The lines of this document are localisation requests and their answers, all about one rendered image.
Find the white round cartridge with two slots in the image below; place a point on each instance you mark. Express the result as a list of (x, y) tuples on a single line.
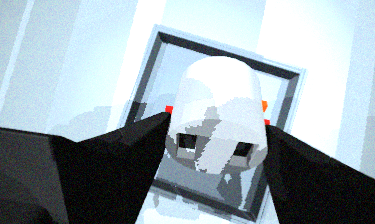
[(217, 123)]

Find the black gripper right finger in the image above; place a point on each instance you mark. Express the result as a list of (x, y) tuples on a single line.
[(308, 186)]

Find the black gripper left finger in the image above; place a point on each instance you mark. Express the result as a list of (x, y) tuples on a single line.
[(101, 180)]

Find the shallow grey square tray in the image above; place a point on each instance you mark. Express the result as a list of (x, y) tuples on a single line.
[(241, 198)]

